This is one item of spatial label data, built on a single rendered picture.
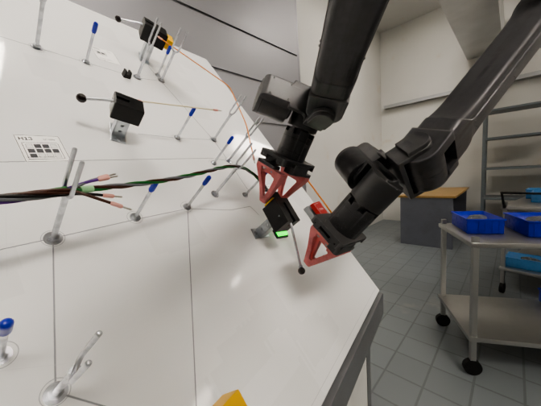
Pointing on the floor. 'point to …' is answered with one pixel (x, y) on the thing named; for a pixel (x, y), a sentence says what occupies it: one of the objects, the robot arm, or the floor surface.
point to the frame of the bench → (369, 378)
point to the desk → (430, 215)
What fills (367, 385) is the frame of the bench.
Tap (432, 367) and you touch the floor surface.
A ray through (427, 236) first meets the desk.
